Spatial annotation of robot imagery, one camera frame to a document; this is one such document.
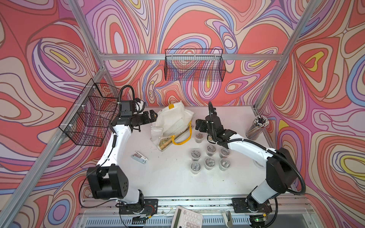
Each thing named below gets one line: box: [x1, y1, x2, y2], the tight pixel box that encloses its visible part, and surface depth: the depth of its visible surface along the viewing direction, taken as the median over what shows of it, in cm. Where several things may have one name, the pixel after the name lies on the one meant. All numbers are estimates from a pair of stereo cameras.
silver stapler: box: [131, 150, 149, 164], surface depth 90 cm
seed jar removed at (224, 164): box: [218, 157, 231, 171], surface depth 84 cm
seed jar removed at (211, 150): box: [206, 144, 217, 157], surface depth 90 cm
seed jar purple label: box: [190, 149, 202, 162], surface depth 88 cm
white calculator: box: [171, 205, 203, 228], surface depth 69 cm
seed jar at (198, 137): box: [194, 132, 204, 143], surface depth 97 cm
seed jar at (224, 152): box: [219, 147, 231, 159], surface depth 88 cm
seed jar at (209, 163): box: [204, 156, 216, 171], surface depth 85 cm
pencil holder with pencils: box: [245, 114, 270, 141], surface depth 92 cm
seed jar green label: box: [190, 161, 202, 175], surface depth 84 cm
